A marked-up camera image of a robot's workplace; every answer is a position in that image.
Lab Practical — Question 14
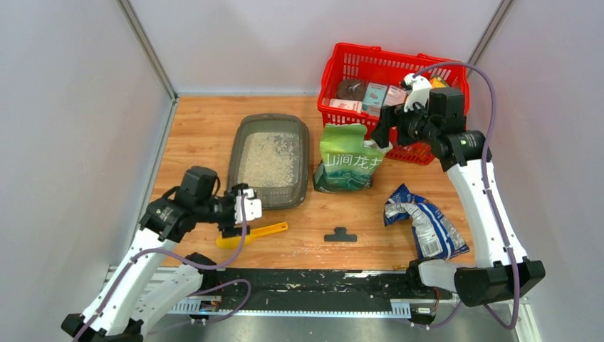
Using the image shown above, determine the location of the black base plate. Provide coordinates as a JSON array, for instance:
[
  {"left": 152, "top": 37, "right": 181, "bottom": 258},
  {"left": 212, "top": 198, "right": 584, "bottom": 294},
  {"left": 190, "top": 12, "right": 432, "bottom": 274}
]
[{"left": 173, "top": 268, "right": 455, "bottom": 318}]

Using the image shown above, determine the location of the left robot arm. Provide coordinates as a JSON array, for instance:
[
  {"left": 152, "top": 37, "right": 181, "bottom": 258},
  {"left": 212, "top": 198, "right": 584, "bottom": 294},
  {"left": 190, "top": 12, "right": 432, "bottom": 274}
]
[{"left": 61, "top": 166, "right": 262, "bottom": 341}]

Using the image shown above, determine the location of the brown round item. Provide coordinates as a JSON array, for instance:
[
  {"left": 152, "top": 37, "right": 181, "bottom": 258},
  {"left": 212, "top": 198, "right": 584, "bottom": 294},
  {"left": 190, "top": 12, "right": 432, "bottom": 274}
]
[{"left": 335, "top": 78, "right": 366, "bottom": 101}]

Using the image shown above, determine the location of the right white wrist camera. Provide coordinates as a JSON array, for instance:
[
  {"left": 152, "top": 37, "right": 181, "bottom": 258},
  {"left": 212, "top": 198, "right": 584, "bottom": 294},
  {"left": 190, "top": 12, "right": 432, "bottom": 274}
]
[{"left": 401, "top": 73, "right": 432, "bottom": 113}]

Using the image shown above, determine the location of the pink flat box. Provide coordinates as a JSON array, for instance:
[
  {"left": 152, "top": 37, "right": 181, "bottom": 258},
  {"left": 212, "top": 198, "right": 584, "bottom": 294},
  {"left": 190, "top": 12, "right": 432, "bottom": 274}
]
[{"left": 328, "top": 98, "right": 363, "bottom": 113}]

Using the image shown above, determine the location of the red shopping basket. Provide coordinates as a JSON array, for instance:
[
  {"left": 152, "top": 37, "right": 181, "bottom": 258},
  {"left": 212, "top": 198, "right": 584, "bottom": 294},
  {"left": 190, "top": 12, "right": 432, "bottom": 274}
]
[{"left": 317, "top": 42, "right": 470, "bottom": 165}]

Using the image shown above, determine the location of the blue crumpled bag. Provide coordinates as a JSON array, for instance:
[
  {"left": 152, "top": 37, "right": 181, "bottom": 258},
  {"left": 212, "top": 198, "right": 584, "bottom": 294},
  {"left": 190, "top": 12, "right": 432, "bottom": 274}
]
[{"left": 383, "top": 184, "right": 470, "bottom": 260}]

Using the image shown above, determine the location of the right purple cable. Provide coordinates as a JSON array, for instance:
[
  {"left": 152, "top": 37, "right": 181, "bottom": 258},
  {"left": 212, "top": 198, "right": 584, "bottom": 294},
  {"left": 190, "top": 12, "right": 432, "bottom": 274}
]
[{"left": 410, "top": 61, "right": 521, "bottom": 331}]

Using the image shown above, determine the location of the teal small box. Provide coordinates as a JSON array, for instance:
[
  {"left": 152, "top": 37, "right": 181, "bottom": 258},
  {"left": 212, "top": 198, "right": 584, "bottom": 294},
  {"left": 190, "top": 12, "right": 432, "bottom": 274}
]
[{"left": 362, "top": 83, "right": 388, "bottom": 117}]

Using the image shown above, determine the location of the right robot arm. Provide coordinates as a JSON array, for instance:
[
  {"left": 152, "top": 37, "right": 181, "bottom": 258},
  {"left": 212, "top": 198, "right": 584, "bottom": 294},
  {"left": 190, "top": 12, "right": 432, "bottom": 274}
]
[{"left": 371, "top": 88, "right": 546, "bottom": 307}]

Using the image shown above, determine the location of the grey litter box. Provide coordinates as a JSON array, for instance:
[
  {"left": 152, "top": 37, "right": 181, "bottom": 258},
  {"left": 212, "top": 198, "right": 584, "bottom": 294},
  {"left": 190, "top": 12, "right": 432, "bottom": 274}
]
[{"left": 226, "top": 113, "right": 310, "bottom": 210}]

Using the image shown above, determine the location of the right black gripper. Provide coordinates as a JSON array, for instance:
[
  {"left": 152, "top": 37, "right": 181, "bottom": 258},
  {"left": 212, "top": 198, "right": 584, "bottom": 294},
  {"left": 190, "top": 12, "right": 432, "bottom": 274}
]
[{"left": 370, "top": 98, "right": 439, "bottom": 149}]

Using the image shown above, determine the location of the aluminium rail frame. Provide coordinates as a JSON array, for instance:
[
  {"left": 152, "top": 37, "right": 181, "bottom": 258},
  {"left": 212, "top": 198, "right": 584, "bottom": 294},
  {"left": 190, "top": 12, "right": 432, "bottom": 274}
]
[{"left": 85, "top": 265, "right": 541, "bottom": 342}]

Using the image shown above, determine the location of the purple cable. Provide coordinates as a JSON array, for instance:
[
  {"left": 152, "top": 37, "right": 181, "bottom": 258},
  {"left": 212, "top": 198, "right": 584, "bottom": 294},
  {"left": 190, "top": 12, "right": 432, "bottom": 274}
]
[
  {"left": 71, "top": 193, "right": 254, "bottom": 342},
  {"left": 410, "top": 61, "right": 521, "bottom": 331}
]

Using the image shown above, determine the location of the yellow plastic scoop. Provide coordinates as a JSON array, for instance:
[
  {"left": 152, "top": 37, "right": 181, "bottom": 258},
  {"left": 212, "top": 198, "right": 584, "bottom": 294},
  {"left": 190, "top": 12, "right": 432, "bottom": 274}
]
[{"left": 215, "top": 222, "right": 289, "bottom": 249}]

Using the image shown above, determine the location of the pink grey box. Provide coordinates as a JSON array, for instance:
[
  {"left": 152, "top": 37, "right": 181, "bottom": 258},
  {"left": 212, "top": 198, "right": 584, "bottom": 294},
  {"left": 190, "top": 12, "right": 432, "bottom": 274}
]
[{"left": 382, "top": 85, "right": 407, "bottom": 106}]

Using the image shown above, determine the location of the orange box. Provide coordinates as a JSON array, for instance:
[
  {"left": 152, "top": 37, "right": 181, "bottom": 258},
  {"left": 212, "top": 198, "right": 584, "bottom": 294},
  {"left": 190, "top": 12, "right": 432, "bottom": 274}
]
[{"left": 429, "top": 75, "right": 450, "bottom": 89}]

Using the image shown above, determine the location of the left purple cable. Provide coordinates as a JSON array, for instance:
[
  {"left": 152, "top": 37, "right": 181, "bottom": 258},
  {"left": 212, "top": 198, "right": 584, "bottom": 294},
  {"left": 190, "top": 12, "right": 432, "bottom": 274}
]
[{"left": 71, "top": 193, "right": 254, "bottom": 342}]

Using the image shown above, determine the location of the black bag clip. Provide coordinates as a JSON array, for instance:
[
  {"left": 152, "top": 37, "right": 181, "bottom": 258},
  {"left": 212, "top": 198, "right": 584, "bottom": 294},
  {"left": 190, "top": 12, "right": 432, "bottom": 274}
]
[{"left": 323, "top": 227, "right": 358, "bottom": 242}]

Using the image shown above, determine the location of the green litter bag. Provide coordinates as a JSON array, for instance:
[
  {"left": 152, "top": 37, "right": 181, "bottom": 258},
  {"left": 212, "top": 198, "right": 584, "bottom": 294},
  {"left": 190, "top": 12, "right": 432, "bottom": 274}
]
[{"left": 313, "top": 123, "right": 392, "bottom": 193}]

